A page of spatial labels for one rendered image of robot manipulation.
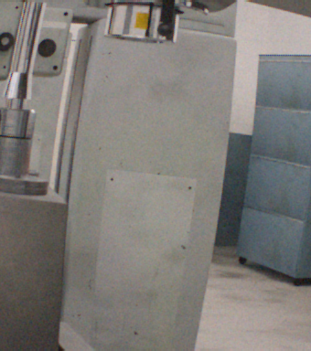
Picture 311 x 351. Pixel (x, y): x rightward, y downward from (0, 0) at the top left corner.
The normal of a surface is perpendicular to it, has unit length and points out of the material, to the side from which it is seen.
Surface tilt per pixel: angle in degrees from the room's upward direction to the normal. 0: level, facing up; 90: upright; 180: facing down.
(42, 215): 90
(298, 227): 90
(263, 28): 90
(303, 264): 90
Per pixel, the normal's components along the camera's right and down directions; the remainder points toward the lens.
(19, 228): 0.21, 0.07
